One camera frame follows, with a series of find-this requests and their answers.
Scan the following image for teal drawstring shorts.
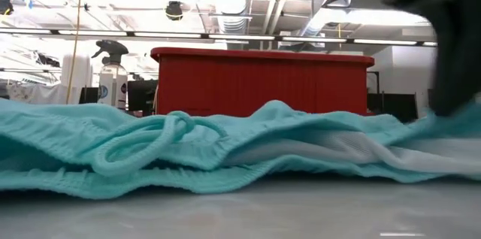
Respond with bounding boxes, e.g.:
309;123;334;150
0;98;481;200

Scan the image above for red plastic laundry basket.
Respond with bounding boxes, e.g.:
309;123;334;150
150;47;376;117

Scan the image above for large dark monitor screen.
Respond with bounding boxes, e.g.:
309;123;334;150
367;92;419;123

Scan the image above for dark screen behind bottle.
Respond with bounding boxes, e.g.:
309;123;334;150
127;79;159;117

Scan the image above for spray bottle with grey trigger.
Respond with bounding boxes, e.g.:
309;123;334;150
91;39;129;112

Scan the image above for black ceiling dome camera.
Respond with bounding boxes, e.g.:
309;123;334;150
165;1;184;22

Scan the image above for yellow hanging cable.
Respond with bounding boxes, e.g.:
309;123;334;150
65;0;84;105

